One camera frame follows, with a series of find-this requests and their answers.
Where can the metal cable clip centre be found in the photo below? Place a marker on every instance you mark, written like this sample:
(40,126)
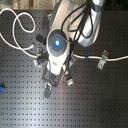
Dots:
(70,82)

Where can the metal cable clip left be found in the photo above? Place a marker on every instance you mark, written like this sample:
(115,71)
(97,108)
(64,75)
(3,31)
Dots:
(39,51)

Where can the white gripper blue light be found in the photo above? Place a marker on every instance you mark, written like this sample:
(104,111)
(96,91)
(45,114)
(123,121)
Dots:
(58,50)

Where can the metal cable clip right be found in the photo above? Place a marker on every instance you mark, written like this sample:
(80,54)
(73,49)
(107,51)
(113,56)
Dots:
(103,59)

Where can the metal cable clip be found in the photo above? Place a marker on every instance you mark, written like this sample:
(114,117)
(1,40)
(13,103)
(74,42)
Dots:
(39,51)
(47,91)
(103,59)
(70,82)

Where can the metal cable clip bottom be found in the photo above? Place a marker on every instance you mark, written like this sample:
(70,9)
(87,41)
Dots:
(47,91)

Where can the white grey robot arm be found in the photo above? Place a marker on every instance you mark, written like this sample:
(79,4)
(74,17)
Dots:
(70,24)

